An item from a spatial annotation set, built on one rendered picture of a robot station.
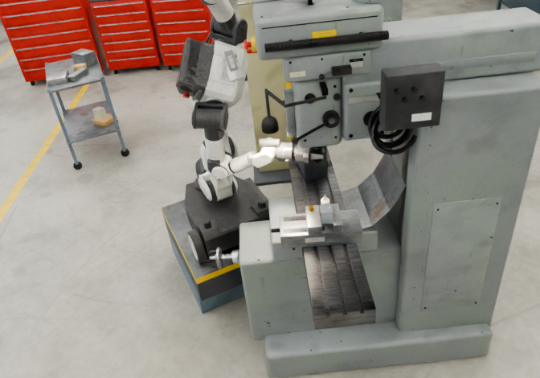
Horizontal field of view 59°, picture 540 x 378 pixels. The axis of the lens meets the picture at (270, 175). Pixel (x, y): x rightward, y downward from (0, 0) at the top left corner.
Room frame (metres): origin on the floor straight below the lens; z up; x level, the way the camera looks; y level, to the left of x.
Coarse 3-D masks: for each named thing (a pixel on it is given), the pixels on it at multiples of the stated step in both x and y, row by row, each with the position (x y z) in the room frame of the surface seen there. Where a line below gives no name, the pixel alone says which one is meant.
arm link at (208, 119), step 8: (200, 112) 1.93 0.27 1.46; (208, 112) 1.93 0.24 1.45; (216, 112) 1.93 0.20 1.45; (200, 120) 1.91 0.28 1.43; (208, 120) 1.91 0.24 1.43; (216, 120) 1.90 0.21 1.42; (200, 128) 1.92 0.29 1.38; (208, 128) 1.91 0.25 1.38; (216, 128) 1.91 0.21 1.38; (208, 136) 1.92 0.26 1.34; (216, 136) 1.92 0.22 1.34
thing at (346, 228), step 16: (336, 208) 1.64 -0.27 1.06; (288, 224) 1.62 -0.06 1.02; (304, 224) 1.61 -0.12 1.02; (336, 224) 1.54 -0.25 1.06; (352, 224) 1.57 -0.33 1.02; (288, 240) 1.54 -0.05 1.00; (304, 240) 1.55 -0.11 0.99; (320, 240) 1.54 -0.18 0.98; (336, 240) 1.54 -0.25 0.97; (352, 240) 1.53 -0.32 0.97
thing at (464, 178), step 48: (480, 96) 1.62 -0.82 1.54; (528, 96) 1.61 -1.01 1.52; (432, 144) 1.62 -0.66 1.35; (480, 144) 1.62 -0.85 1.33; (528, 144) 1.61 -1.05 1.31; (432, 192) 1.62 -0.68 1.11; (480, 192) 1.62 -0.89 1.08; (432, 240) 1.61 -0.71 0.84; (480, 240) 1.61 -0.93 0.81; (432, 288) 1.61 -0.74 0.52; (480, 288) 1.61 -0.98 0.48
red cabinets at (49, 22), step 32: (0, 0) 6.38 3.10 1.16; (32, 0) 6.41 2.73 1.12; (64, 0) 6.44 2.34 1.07; (96, 0) 6.53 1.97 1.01; (128, 0) 6.46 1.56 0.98; (160, 0) 6.38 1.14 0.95; (192, 0) 6.32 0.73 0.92; (32, 32) 6.40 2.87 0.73; (64, 32) 6.42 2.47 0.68; (96, 32) 6.77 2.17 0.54; (128, 32) 6.45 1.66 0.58; (160, 32) 6.41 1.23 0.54; (192, 32) 6.32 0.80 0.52; (32, 64) 6.39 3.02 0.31; (128, 64) 6.46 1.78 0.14; (160, 64) 6.45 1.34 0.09
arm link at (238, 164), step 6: (228, 156) 2.01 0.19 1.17; (240, 156) 1.96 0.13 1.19; (246, 156) 1.93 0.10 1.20; (222, 162) 1.96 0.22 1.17; (228, 162) 1.97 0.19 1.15; (234, 162) 1.94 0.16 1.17; (240, 162) 1.93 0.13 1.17; (246, 162) 1.92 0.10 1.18; (228, 168) 1.95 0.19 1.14; (234, 168) 1.93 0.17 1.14; (240, 168) 1.93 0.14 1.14; (228, 174) 1.94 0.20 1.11
